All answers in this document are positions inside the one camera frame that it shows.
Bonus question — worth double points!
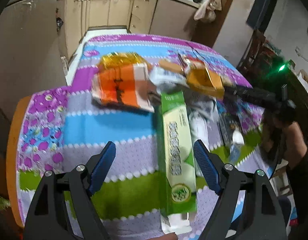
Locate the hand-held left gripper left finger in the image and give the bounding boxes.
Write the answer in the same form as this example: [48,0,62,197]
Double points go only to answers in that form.
[23,141,117,240]

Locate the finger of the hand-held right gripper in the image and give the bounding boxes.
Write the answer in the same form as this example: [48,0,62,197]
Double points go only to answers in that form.
[223,85,278,108]

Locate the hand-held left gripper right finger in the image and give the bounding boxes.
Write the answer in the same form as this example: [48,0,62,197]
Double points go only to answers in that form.
[193,139,287,240]

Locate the green toothpaste box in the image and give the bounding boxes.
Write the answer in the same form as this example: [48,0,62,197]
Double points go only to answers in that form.
[154,90,197,233]

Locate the yellow snack packet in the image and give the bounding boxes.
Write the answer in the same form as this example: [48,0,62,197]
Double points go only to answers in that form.
[186,66,225,98]

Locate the gold foil wrapper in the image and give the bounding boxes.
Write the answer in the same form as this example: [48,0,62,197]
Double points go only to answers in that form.
[99,52,145,73]

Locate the person's right forearm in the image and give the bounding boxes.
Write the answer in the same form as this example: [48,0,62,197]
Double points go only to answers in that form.
[274,120,308,175]

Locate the person's left hand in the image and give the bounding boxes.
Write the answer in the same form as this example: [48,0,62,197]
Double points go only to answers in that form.
[140,232,177,240]

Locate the black packet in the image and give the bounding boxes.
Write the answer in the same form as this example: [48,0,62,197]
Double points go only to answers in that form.
[216,104,242,146]

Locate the colourful patterned tablecloth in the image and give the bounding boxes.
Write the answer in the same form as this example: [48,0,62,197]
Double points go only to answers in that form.
[16,34,275,240]

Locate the small white bottle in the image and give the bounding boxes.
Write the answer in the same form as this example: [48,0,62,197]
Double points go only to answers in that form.
[228,129,246,165]

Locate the wooden chair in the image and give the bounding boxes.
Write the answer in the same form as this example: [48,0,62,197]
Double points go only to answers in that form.
[238,29,266,76]

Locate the brown wooden pillar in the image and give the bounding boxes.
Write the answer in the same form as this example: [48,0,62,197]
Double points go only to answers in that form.
[189,0,235,48]

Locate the orange and white carton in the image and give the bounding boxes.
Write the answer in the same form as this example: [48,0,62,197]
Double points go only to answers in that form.
[91,64,156,113]

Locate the white crumpled plastic bag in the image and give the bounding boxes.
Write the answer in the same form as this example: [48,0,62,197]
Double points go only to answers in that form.
[150,66,190,93]

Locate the dark blue window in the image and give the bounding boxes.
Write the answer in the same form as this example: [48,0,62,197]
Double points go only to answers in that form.
[246,0,280,28]

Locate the wooden table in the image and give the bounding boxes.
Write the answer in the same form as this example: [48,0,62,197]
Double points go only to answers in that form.
[6,96,32,228]

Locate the hanging plastic bags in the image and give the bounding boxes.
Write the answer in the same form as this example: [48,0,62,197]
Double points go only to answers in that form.
[193,0,223,23]

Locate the grey refrigerator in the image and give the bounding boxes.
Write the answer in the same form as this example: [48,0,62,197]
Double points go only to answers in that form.
[0,0,69,155]

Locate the beige kitchen cabinets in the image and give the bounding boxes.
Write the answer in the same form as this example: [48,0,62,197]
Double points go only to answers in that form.
[56,0,202,63]

